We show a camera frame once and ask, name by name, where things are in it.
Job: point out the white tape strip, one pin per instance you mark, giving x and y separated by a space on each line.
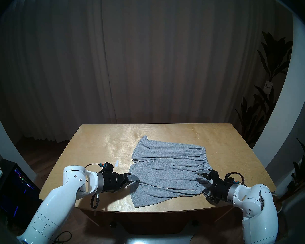
117 163

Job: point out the white round plant pot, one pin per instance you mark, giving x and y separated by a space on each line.
279 208

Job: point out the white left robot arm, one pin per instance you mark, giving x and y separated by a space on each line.
53 202

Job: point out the tall dark leafy plant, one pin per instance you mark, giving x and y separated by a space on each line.
275 55

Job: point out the grey fabric pants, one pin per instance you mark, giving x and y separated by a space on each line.
167 169

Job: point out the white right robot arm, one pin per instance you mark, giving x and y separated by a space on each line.
256 208

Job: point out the white plant tag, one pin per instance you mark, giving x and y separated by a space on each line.
268 85

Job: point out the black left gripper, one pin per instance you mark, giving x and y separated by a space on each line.
113 182

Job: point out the brown pleated curtain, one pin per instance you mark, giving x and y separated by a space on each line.
147 58

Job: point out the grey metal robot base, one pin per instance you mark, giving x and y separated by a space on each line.
155 239

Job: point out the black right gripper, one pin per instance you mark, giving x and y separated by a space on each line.
222 191

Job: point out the black computer tower with lights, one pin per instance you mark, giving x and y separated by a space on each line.
14 191

